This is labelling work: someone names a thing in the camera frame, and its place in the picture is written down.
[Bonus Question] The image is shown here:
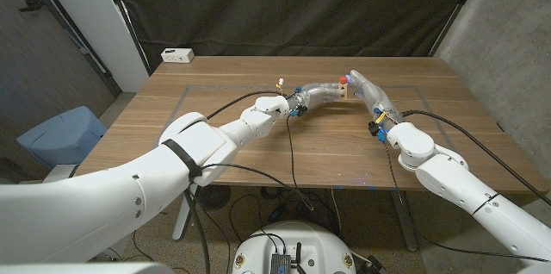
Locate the black floor fan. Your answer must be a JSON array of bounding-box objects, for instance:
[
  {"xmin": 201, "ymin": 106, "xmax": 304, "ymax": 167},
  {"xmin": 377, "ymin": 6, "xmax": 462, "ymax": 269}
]
[{"xmin": 196, "ymin": 184, "xmax": 232, "ymax": 211}]

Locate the grey table leg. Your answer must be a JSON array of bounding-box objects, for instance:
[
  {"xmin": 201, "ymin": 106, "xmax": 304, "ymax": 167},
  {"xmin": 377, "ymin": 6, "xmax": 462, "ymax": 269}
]
[{"xmin": 389, "ymin": 190, "xmax": 419, "ymax": 252}]

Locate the grey ribbed torso module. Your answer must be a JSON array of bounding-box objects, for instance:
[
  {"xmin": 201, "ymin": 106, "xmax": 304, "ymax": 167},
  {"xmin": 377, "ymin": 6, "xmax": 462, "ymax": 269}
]
[{"xmin": 269, "ymin": 252, "xmax": 293, "ymax": 274}]

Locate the white power strip box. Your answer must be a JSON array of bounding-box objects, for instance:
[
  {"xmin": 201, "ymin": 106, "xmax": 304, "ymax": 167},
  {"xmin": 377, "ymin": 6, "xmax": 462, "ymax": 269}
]
[{"xmin": 160, "ymin": 47, "xmax": 195, "ymax": 65}]

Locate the dark grey door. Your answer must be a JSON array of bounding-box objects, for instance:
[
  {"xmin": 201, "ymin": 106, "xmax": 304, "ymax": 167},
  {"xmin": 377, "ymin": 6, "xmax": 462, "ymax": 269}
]
[{"xmin": 0, "ymin": 0, "xmax": 124, "ymax": 141}]

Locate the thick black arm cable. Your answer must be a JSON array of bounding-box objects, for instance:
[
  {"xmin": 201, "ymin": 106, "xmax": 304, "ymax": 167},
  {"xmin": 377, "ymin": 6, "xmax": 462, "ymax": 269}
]
[
  {"xmin": 400, "ymin": 109, "xmax": 551, "ymax": 207},
  {"xmin": 206, "ymin": 90, "xmax": 283, "ymax": 121}
]

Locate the white pillar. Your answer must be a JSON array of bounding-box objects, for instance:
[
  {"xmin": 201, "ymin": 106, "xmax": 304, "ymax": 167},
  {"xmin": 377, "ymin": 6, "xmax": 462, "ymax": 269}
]
[{"xmin": 32, "ymin": 0, "xmax": 151, "ymax": 93}]

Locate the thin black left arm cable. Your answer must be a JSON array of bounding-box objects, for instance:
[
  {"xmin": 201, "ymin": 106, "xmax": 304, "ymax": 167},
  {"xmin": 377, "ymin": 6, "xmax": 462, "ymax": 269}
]
[{"xmin": 189, "ymin": 115, "xmax": 315, "ymax": 211}]

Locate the white table leg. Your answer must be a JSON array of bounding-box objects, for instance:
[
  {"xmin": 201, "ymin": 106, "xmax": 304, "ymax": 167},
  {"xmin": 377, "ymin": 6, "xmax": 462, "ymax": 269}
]
[{"xmin": 171, "ymin": 190, "xmax": 193, "ymax": 241}]

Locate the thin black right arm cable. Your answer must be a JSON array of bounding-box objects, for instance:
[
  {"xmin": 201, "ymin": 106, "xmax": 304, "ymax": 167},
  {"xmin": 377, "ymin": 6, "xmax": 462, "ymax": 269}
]
[{"xmin": 382, "ymin": 140, "xmax": 551, "ymax": 265}]

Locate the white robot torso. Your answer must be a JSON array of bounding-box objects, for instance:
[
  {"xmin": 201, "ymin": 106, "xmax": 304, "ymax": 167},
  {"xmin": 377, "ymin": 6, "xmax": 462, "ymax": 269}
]
[{"xmin": 232, "ymin": 221, "xmax": 357, "ymax": 274}]

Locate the blue plastic bin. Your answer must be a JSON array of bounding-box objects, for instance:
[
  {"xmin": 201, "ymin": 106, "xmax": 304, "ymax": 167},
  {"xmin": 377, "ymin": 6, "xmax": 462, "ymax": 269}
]
[{"xmin": 15, "ymin": 105, "xmax": 108, "ymax": 170}]

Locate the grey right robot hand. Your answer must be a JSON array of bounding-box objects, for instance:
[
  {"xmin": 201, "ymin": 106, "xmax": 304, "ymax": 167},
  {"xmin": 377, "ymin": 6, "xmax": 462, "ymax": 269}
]
[{"xmin": 345, "ymin": 69, "xmax": 405, "ymax": 135}]

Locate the black door handle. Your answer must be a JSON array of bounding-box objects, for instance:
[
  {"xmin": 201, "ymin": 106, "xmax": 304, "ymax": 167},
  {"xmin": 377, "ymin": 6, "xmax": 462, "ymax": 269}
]
[{"xmin": 18, "ymin": 0, "xmax": 46, "ymax": 13}]

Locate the black backdrop stand pole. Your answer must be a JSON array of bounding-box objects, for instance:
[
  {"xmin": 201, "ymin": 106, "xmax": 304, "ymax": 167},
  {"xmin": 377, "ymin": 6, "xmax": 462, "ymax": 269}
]
[
  {"xmin": 428, "ymin": 0, "xmax": 490, "ymax": 58},
  {"xmin": 99, "ymin": 0, "xmax": 152, "ymax": 77}
]

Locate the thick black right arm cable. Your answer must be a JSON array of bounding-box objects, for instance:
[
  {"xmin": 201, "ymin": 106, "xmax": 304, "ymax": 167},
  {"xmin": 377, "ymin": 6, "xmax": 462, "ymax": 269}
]
[{"xmin": 400, "ymin": 109, "xmax": 551, "ymax": 207}]

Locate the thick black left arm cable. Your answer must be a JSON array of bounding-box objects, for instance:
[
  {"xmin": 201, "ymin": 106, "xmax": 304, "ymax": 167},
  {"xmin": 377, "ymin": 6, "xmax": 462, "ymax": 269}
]
[{"xmin": 206, "ymin": 90, "xmax": 283, "ymax": 121}]

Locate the black backdrop curtain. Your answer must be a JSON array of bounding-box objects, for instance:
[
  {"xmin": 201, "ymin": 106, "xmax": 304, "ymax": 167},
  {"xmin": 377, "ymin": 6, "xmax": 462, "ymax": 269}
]
[{"xmin": 105, "ymin": 0, "xmax": 490, "ymax": 72}]

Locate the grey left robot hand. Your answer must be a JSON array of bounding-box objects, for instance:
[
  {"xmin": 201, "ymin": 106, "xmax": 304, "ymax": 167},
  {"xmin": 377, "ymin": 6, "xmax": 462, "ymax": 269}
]
[{"xmin": 287, "ymin": 81, "xmax": 349, "ymax": 116}]

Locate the black floor cable bundle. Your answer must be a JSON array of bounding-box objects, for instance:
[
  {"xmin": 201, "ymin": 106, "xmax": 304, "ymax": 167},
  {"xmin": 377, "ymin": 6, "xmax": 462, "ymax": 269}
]
[{"xmin": 227, "ymin": 185, "xmax": 345, "ymax": 245}]

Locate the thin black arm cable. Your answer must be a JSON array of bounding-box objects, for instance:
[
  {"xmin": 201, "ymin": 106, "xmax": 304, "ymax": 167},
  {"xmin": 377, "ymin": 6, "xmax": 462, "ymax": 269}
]
[
  {"xmin": 189, "ymin": 115, "xmax": 315, "ymax": 211},
  {"xmin": 382, "ymin": 140, "xmax": 551, "ymax": 265}
]

